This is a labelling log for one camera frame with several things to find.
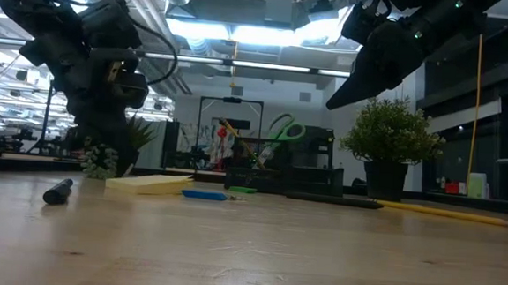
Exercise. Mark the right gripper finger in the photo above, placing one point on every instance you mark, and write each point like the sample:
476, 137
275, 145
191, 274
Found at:
360, 67
381, 81

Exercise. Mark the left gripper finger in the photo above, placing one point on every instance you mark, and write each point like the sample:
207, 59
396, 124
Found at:
87, 125
113, 129

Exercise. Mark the yellow sticky note pad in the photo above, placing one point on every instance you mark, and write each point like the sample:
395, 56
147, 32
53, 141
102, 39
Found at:
145, 183

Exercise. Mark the black pen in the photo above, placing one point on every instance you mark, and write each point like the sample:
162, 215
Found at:
334, 201
58, 192

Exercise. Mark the blue eraser block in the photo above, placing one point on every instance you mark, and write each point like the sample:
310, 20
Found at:
204, 195

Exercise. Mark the yellow pencil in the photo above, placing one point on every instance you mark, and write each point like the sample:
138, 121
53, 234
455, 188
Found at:
444, 213
236, 137

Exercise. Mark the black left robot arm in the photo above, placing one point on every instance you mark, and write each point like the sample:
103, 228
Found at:
24, 4

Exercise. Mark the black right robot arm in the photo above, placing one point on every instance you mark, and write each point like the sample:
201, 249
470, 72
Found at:
447, 17

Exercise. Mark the black mesh desk organizer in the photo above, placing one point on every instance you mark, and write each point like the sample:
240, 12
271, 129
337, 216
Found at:
313, 181

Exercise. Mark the small succulent in black pot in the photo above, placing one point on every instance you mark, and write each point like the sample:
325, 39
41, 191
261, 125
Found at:
100, 164

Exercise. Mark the bushy green potted plant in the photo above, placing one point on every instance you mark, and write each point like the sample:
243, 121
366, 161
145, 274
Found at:
391, 133

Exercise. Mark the long ceiling light strip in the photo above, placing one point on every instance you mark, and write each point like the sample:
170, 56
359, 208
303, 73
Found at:
263, 65

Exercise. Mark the small red box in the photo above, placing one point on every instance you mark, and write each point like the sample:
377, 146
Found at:
452, 187

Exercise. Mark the small binder clip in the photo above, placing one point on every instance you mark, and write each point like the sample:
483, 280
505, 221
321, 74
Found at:
235, 198

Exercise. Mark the pale green container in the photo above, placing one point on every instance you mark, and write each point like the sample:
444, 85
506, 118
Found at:
476, 186

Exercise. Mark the green eraser block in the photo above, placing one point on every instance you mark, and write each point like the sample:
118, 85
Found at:
242, 189

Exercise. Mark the black background gantry frame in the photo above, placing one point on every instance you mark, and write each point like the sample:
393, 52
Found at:
231, 100

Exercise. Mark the black aluminium table frame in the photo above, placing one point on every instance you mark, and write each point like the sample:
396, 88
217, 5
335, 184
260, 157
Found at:
475, 204

